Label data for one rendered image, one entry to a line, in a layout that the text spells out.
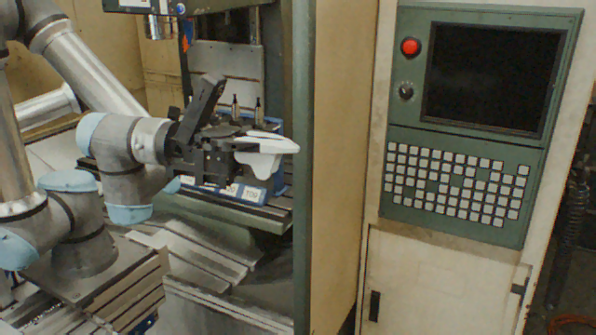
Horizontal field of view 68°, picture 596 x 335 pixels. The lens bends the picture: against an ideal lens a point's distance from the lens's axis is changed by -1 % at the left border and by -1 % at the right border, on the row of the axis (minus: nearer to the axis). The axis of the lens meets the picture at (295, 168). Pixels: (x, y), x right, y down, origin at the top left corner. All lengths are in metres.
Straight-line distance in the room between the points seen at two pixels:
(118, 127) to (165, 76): 2.62
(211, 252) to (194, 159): 1.25
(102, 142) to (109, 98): 0.16
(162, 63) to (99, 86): 2.45
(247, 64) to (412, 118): 1.24
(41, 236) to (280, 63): 1.64
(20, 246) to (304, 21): 0.70
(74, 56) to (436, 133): 0.96
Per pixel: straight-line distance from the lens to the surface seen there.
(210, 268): 1.83
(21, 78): 2.94
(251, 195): 1.87
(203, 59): 2.58
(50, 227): 1.02
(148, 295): 1.32
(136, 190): 0.79
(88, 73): 0.92
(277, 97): 2.42
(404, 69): 1.36
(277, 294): 1.69
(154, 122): 0.73
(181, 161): 0.72
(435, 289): 1.72
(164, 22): 2.07
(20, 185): 0.97
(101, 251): 1.15
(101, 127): 0.77
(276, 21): 2.34
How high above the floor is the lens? 1.83
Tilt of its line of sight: 25 degrees down
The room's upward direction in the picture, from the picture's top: straight up
